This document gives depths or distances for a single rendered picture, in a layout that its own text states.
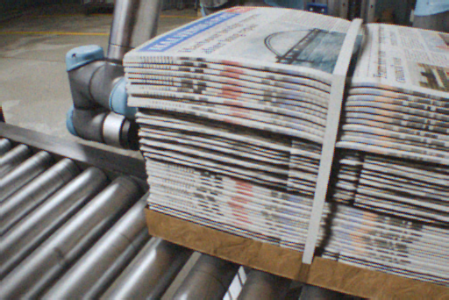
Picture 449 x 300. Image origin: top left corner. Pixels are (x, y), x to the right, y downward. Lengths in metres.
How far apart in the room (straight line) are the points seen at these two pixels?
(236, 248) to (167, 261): 0.09
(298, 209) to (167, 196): 0.14
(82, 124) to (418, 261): 0.61
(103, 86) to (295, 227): 0.38
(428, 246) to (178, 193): 0.25
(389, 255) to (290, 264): 0.10
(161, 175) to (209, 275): 0.12
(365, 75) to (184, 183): 0.20
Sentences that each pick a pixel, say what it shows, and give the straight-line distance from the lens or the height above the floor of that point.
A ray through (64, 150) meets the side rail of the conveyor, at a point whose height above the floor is 0.80.
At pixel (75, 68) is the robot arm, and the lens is 0.68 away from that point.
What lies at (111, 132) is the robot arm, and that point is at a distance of 0.68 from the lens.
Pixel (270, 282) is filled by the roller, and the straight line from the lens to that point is 0.40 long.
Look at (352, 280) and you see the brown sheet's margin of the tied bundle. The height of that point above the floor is 0.83.
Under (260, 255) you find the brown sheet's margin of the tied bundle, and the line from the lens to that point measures 0.38.
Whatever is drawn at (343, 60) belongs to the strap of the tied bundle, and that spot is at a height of 1.04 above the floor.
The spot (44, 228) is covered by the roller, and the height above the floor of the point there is 0.79.
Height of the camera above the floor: 1.11
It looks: 31 degrees down
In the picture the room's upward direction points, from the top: straight up
